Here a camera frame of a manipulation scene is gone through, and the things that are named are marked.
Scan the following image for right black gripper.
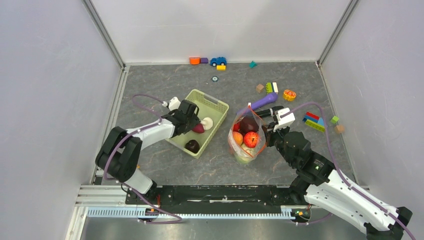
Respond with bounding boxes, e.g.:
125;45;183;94
261;121;295;167

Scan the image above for purple toy sweet potato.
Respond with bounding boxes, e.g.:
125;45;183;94
192;123;205;134

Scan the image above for red toy apple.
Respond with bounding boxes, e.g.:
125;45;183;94
243;131;260;149

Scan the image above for white toy mushroom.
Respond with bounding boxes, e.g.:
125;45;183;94
200;117;214;131

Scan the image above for clear orange zip top bag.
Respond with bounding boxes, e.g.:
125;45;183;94
227;102;266;165

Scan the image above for light green plastic basket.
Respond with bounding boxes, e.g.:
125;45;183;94
166;89;230;159

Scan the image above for dark brown toy fruit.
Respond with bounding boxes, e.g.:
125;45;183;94
239;116;259;134

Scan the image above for dark purple toy mangosteen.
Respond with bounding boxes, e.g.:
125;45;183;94
184;139;201;154

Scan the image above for green toy cabbage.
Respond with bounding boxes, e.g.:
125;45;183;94
235;143;257;165

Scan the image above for orange toy peach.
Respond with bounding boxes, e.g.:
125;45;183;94
232;131;244;146

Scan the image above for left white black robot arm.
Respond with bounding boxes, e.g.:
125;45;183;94
95;100;201;204

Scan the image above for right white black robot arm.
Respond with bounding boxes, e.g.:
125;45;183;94
261;123;413;240

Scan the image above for black microphone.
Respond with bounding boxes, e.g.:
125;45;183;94
255;105;284;119

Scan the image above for purple flashlight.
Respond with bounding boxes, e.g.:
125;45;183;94
248;92;278;110

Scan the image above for multicolour brick stack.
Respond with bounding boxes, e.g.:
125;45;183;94
302;111;326;133

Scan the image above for orange yellow round toy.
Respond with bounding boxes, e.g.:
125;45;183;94
282;89;297;102

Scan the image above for green white toy bricks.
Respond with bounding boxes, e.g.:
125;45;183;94
265;82;279;94

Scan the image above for brown wooden cube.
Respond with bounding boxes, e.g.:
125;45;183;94
255;84;265;93

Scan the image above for orange half round block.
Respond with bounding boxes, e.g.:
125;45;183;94
189;56;201;65

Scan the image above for purple small block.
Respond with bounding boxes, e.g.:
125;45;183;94
200;57;209;64

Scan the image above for yellow toy brick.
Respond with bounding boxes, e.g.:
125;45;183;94
216;65;226;71

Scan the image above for small green cube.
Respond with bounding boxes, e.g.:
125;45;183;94
330;115;339;124

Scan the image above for blue toy car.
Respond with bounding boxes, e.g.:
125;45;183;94
209;56;227;67

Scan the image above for tan wooden cube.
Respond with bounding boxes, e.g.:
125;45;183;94
334;124;345;134

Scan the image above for teal triangular block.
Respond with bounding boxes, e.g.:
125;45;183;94
249;61;258;69

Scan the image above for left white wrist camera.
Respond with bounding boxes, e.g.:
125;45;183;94
162;96;181;111

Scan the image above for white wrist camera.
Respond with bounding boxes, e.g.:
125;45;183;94
162;96;181;111
273;107;296;132

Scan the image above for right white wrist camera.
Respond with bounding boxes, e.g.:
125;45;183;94
273;107;296;132

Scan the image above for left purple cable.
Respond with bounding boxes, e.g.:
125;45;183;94
102;94;184;225

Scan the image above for purple cable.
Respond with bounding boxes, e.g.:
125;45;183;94
281;101;417;240
102;94;184;225

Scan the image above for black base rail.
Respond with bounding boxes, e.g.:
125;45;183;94
125;184;312;215

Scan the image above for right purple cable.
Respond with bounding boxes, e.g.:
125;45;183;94
281;101;417;240

